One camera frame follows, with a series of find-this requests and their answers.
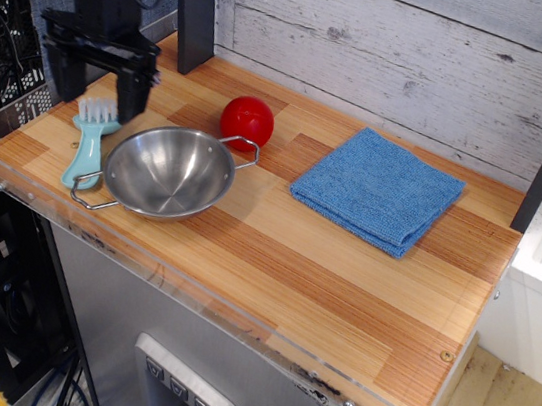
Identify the folded blue cloth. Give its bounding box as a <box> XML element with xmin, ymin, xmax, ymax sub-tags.
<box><xmin>289</xmin><ymin>128</ymin><xmax>465</xmax><ymax>259</ymax></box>

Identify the stainless steel toy fridge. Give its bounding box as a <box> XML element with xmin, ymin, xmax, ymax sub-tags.
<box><xmin>51</xmin><ymin>225</ymin><xmax>327</xmax><ymax>406</ymax></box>

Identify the black plastic crate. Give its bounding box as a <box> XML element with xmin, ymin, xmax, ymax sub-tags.
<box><xmin>0</xmin><ymin>0</ymin><xmax>45</xmax><ymax>103</ymax></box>

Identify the dark grey left post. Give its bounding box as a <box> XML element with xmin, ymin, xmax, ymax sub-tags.
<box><xmin>177</xmin><ymin>0</ymin><xmax>216</xmax><ymax>75</ymax></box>

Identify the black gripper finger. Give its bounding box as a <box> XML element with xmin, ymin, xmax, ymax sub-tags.
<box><xmin>45</xmin><ymin>40</ymin><xmax>87</xmax><ymax>103</ymax></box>
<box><xmin>116</xmin><ymin>66</ymin><xmax>156</xmax><ymax>124</ymax></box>

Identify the light blue scrub brush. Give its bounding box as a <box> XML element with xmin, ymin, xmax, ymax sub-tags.
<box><xmin>61</xmin><ymin>97</ymin><xmax>121</xmax><ymax>189</ymax></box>

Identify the stainless steel two-handled bowl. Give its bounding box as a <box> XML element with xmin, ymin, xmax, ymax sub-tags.
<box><xmin>70</xmin><ymin>126</ymin><xmax>260</xmax><ymax>222</ymax></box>

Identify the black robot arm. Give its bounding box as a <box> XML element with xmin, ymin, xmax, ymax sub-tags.
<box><xmin>42</xmin><ymin>0</ymin><xmax>160</xmax><ymax>125</ymax></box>

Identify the red ball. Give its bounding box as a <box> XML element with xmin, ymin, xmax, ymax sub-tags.
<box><xmin>219</xmin><ymin>96</ymin><xmax>275</xmax><ymax>147</ymax></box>

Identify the grey dispenser button panel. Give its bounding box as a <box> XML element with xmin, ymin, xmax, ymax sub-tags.
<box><xmin>135</xmin><ymin>333</ymin><xmax>235</xmax><ymax>406</ymax></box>

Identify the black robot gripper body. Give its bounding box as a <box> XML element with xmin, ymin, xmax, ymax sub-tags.
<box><xmin>42</xmin><ymin>0</ymin><xmax>160</xmax><ymax>85</ymax></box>

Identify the clear acrylic table guard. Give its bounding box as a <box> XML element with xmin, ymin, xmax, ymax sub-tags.
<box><xmin>0</xmin><ymin>104</ymin><xmax>522</xmax><ymax>406</ymax></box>

